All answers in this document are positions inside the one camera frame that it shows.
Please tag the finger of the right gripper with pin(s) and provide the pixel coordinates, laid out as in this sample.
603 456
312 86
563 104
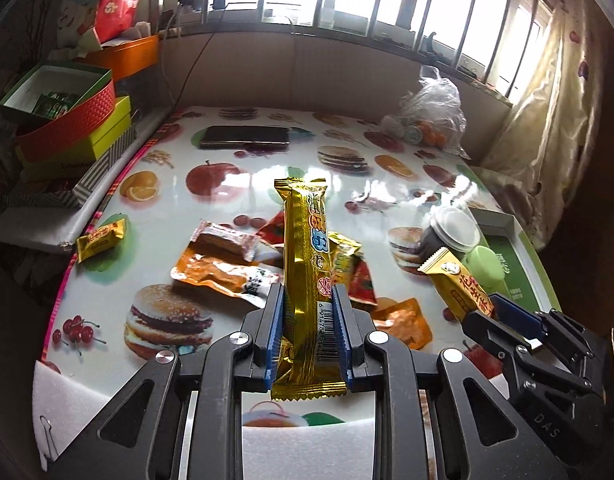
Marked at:
527 324
496 338

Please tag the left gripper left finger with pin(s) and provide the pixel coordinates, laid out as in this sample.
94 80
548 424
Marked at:
244 361

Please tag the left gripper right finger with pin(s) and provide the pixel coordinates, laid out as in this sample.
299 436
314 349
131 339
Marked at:
372 361

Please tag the yellow orange snack bar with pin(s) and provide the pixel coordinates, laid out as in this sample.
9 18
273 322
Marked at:
456 285

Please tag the long gold snack bar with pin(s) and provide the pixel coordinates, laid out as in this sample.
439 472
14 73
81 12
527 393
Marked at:
309 361

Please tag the large orange snack packet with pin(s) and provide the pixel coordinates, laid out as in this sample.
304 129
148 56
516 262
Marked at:
206 265

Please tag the pink white snack packet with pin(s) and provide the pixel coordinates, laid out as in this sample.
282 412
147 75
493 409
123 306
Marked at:
237 243

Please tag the red black snack packet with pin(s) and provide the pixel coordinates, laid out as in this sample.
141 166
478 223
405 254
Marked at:
272 232

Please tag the green white cardboard box tray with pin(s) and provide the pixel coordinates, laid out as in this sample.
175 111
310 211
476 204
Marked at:
526 279

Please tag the light green plastic container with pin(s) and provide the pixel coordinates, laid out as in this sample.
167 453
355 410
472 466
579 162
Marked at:
486 268

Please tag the small yellow green packet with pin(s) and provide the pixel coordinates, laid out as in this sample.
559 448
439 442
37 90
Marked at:
344 253

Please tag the dark jar with clear lid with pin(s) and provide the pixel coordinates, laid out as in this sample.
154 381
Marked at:
450 227

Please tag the beige curtain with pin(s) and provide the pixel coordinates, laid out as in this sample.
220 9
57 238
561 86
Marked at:
539 157

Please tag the small yellow candy packet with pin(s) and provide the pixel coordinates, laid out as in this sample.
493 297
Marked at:
100 240

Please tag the black smartphone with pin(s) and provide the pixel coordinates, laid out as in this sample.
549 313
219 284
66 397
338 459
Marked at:
245 137

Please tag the clear plastic bag of items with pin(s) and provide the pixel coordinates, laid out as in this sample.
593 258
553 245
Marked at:
432 117

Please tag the striped black white box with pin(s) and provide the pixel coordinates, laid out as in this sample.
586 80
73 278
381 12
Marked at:
70 193

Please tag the yellow green box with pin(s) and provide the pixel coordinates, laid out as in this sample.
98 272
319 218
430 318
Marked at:
89 150

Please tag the red rimmed open box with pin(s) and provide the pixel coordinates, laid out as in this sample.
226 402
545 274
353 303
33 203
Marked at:
58 104

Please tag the orange plastic bin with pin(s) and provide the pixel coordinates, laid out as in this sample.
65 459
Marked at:
127 59

